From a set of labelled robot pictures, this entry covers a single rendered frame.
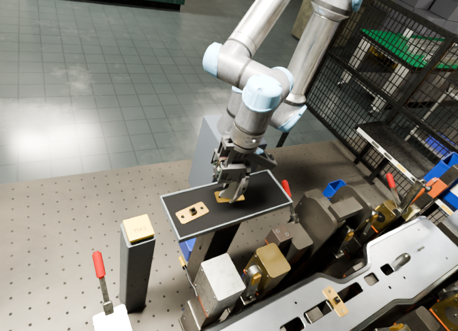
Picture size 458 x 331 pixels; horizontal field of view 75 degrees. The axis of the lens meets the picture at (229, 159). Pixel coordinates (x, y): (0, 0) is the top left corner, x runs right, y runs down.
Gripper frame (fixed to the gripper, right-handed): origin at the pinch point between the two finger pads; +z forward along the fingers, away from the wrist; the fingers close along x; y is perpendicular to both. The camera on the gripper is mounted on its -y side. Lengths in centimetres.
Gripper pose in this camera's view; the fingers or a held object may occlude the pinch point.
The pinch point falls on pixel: (230, 191)
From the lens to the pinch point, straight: 85.2
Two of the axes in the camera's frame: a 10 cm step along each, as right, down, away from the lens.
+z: -2.5, 7.0, 6.7
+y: -9.2, 0.4, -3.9
